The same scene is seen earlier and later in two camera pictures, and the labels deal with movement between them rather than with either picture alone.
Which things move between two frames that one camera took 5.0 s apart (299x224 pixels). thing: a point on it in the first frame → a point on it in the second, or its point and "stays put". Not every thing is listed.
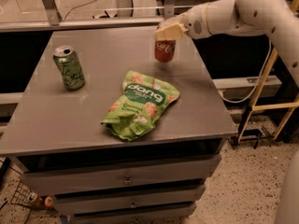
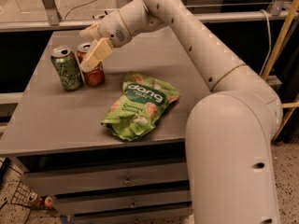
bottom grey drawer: x=167 y=215 stays put
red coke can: x=164 y=50 → x=95 y=77
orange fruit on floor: x=48 y=202 stays put
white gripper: x=194 y=22 → x=111 y=27
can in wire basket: x=35 y=199 stays put
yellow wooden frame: x=270 y=106 stays put
